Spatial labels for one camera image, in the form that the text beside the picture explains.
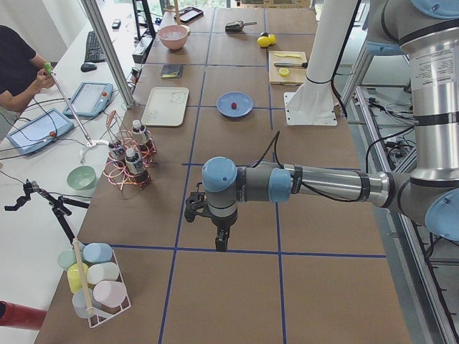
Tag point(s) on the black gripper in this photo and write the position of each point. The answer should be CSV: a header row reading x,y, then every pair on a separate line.
x,y
221,224

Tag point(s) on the blue plate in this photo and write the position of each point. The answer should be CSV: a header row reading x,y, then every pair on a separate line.
x,y
244,104

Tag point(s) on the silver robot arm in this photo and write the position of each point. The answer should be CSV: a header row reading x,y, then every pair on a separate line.
x,y
425,31

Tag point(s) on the dark drink bottle front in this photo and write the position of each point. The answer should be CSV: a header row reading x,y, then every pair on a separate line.
x,y
136,167

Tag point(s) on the dark drink bottle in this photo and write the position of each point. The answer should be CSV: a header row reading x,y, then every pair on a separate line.
x,y
140,133
136,167

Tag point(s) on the white plastic cup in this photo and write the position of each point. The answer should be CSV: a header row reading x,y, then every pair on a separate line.
x,y
104,271

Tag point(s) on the pink plastic cup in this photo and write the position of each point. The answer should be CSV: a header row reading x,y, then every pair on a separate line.
x,y
110,293

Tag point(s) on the blue plastic cup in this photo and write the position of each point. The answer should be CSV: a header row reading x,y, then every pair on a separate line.
x,y
96,253

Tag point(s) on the dark drink bottle back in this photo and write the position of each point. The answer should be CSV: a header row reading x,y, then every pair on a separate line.
x,y
140,133

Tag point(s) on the cream rectangular tray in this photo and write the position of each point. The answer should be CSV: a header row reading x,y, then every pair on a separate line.
x,y
165,106

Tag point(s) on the yellow plastic cup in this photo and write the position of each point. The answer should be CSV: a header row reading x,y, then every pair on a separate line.
x,y
73,278

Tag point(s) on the mint green bowl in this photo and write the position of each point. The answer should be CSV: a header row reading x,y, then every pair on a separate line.
x,y
82,178

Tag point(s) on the long reaching stick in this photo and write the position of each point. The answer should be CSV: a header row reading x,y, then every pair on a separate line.
x,y
90,142

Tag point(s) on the dark grey folded cloth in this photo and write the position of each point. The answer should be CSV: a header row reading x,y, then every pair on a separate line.
x,y
172,71

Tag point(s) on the lemon slice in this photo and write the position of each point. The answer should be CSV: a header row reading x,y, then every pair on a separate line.
x,y
284,72

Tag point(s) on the wooden cutting board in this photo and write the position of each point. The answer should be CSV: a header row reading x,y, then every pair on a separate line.
x,y
296,76

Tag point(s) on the blue teach pendant far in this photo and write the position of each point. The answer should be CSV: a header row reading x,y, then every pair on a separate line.
x,y
91,98

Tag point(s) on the blue teach pendant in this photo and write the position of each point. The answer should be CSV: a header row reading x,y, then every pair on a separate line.
x,y
40,132
91,98

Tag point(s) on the yellow lemon upper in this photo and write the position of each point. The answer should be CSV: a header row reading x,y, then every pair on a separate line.
x,y
264,41

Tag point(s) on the yellow lemon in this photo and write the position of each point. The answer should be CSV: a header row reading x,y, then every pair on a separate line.
x,y
272,39
264,41

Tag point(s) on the yellow lemon lower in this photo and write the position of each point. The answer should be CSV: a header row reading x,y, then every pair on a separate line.
x,y
272,39

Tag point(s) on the pink bowl of ice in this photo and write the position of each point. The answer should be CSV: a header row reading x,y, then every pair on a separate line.
x,y
174,37

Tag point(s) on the silver metal scoop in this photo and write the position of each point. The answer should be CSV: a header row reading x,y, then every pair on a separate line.
x,y
237,26

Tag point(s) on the blue teach pendant near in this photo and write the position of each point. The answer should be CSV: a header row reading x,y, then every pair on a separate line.
x,y
40,132

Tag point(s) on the black computer mouse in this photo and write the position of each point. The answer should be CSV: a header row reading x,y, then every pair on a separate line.
x,y
88,67

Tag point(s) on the red bottle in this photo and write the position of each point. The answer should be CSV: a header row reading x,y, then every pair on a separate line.
x,y
22,317

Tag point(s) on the black keyboard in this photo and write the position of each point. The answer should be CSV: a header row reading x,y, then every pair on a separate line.
x,y
93,51

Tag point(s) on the dark tablet tray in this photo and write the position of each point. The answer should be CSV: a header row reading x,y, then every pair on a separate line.
x,y
189,14

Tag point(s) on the person in black shirt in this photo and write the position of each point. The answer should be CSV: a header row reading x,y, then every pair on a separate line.
x,y
22,72

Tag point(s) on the copper wire bottle rack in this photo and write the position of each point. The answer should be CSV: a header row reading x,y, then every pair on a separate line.
x,y
120,139

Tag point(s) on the white wire cup basket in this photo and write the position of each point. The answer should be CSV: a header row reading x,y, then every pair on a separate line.
x,y
83,301

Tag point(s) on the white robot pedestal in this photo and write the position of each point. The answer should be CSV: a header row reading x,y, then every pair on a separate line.
x,y
312,103

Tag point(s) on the black handled knife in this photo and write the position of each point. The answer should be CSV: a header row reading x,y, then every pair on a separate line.
x,y
302,65

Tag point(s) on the aluminium frame post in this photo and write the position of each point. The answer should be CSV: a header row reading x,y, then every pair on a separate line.
x,y
96,19

